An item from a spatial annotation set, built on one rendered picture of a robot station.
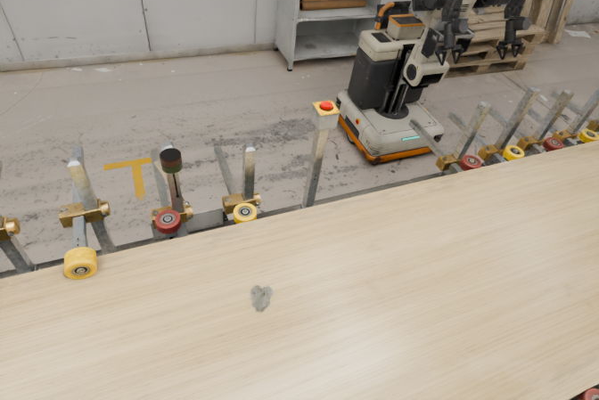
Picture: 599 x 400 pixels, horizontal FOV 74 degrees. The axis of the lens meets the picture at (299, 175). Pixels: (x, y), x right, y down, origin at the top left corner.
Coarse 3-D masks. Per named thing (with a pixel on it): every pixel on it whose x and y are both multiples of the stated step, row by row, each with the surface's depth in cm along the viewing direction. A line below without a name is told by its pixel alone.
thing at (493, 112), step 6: (492, 108) 215; (492, 114) 214; (498, 114) 211; (498, 120) 211; (504, 120) 207; (504, 126) 208; (516, 132) 202; (522, 132) 202; (534, 144) 195; (534, 150) 194; (540, 150) 192
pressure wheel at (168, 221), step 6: (168, 210) 132; (174, 210) 132; (156, 216) 129; (162, 216) 130; (168, 216) 129; (174, 216) 130; (156, 222) 128; (162, 222) 128; (168, 222) 129; (174, 222) 128; (180, 222) 131; (162, 228) 127; (168, 228) 127; (174, 228) 128
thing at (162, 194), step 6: (150, 150) 158; (156, 150) 158; (156, 156) 156; (156, 168) 151; (156, 174) 149; (156, 180) 147; (162, 180) 147; (162, 186) 145; (162, 192) 143; (162, 198) 141; (162, 204) 139; (168, 204) 139; (168, 234) 132; (174, 234) 133
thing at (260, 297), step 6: (252, 288) 115; (258, 288) 115; (264, 288) 115; (270, 288) 116; (252, 294) 113; (258, 294) 113; (264, 294) 113; (270, 294) 114; (252, 300) 113; (258, 300) 111; (264, 300) 113; (258, 306) 110; (264, 306) 111
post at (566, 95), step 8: (560, 96) 181; (568, 96) 178; (560, 104) 182; (552, 112) 186; (560, 112) 185; (544, 120) 191; (552, 120) 188; (544, 128) 191; (536, 136) 196; (544, 136) 196; (528, 152) 202
